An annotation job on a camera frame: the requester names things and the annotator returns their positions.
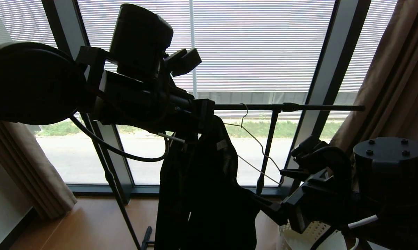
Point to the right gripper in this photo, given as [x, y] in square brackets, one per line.
[313, 205]

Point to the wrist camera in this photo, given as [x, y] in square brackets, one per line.
[320, 154]
[182, 62]

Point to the black clothes rack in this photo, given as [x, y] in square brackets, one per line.
[292, 107]

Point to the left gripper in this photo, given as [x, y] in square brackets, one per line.
[184, 113]

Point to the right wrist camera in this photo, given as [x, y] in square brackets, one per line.
[320, 154]

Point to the white laundry basket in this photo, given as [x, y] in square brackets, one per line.
[316, 236]

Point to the brown curtain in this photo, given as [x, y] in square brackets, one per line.
[31, 166]
[396, 69]

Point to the window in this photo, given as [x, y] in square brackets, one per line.
[334, 52]

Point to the pink clothes hanger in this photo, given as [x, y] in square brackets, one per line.
[261, 146]

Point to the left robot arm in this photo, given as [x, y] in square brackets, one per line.
[38, 83]

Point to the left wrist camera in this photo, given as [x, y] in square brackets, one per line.
[182, 62]

